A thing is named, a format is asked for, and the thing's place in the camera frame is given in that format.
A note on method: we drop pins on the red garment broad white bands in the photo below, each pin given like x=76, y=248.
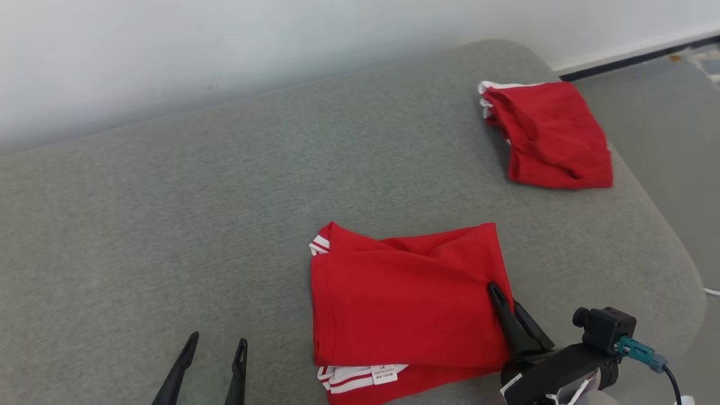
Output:
x=551, y=135

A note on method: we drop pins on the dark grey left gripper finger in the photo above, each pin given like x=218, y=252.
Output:
x=238, y=377
x=179, y=377

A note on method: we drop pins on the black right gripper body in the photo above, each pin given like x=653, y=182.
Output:
x=551, y=371

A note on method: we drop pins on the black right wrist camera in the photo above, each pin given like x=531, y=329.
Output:
x=607, y=329

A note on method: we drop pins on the red garment thin white stripes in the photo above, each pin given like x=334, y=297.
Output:
x=405, y=304

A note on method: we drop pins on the grey fabric sofa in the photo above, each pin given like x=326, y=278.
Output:
x=169, y=225

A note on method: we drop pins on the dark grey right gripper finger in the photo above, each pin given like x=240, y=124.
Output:
x=513, y=329
x=534, y=329

